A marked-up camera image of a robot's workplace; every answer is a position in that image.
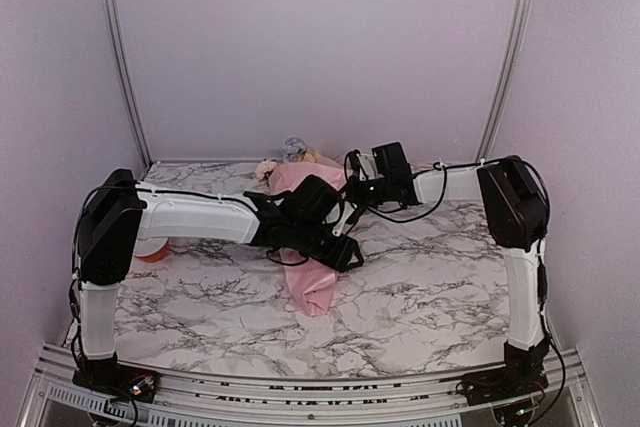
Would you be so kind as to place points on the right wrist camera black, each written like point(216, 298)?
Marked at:
point(361, 164)

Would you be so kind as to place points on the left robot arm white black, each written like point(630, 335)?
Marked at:
point(123, 218)

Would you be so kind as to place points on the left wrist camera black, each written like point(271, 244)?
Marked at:
point(341, 221)

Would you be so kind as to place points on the blue white fake flower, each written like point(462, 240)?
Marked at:
point(293, 149)

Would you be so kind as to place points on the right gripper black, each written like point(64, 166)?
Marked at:
point(353, 188)

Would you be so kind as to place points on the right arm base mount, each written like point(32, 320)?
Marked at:
point(500, 384)

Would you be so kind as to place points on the orange white bowl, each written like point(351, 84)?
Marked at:
point(151, 250)

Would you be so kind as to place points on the pink wrapping paper sheet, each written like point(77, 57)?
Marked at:
point(310, 284)

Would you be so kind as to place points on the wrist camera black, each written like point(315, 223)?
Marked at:
point(361, 164)
point(341, 221)

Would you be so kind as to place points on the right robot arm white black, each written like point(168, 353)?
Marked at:
point(517, 212)

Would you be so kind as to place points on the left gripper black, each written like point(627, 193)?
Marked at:
point(340, 258)

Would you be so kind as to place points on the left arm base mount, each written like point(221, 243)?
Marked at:
point(117, 379)

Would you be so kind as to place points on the pink rose fake flower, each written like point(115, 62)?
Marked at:
point(269, 170)

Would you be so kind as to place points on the aluminium frame post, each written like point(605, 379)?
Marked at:
point(125, 82)
point(515, 38)

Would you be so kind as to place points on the right aluminium frame post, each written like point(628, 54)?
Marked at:
point(515, 38)

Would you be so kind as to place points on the aluminium front rail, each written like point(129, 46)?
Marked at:
point(199, 399)

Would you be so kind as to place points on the left aluminium frame post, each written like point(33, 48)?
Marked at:
point(125, 82)

